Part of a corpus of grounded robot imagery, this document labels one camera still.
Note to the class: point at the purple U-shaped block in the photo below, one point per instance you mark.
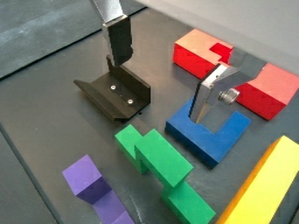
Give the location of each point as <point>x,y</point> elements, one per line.
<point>91,188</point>

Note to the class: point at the black angled bracket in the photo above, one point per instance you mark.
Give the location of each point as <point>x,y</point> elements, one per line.
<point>119,92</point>

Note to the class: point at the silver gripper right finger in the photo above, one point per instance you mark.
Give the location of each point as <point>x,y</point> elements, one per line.
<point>215,88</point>

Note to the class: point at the red slotted board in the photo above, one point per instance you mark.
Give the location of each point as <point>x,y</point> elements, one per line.
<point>232,77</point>

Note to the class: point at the green zigzag block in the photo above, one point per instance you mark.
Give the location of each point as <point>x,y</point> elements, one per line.
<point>152,155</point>

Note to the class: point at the blue U-shaped block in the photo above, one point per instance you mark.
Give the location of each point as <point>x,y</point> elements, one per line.
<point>209,146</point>

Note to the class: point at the yellow long block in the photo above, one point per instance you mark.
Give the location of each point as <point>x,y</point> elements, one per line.
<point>260,195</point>

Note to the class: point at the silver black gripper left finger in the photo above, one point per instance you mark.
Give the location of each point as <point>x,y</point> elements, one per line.
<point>116,28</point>

